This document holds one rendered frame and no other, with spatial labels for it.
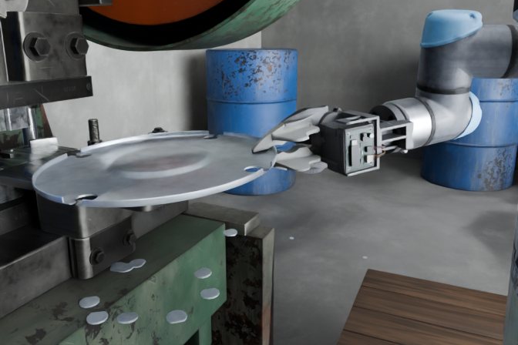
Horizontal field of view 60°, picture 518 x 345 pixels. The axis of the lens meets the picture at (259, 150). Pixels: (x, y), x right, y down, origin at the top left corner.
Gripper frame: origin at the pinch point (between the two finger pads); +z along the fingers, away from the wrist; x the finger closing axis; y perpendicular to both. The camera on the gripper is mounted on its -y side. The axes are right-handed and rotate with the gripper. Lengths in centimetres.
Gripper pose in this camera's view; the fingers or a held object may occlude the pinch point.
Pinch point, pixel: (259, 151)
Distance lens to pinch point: 58.4
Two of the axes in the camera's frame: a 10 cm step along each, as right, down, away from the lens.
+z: -8.9, 1.9, -4.1
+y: 4.5, 2.2, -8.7
